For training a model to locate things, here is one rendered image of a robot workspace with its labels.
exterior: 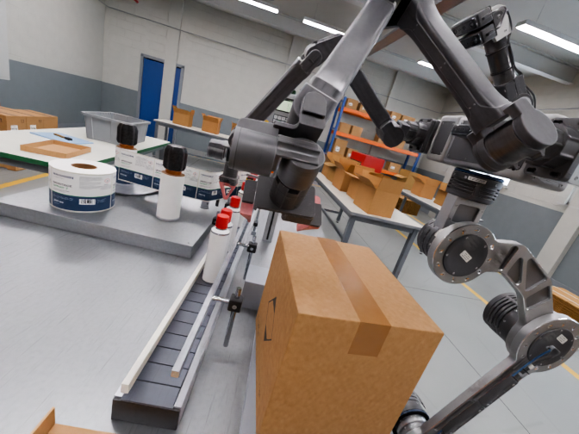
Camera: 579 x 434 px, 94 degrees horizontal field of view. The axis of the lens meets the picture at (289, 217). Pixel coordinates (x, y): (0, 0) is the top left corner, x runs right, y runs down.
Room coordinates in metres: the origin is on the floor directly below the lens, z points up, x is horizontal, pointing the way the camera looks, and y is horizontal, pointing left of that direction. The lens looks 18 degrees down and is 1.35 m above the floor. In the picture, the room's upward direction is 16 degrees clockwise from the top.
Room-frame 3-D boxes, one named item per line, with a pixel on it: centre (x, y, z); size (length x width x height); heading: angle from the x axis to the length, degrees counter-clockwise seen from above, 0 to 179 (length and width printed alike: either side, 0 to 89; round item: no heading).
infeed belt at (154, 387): (1.13, 0.22, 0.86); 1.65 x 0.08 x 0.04; 5
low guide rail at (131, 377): (0.84, 0.23, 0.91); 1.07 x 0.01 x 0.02; 5
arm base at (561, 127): (0.60, -0.46, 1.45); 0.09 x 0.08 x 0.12; 11
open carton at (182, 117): (6.23, 2.89, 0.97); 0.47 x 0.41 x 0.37; 7
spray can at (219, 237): (0.69, 0.17, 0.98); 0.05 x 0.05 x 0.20
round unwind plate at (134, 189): (1.25, 0.83, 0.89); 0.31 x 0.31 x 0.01
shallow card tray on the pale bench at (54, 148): (1.77, 1.63, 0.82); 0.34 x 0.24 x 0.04; 17
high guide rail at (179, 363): (0.85, 0.15, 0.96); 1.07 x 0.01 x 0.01; 5
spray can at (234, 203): (0.89, 0.19, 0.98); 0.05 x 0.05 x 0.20
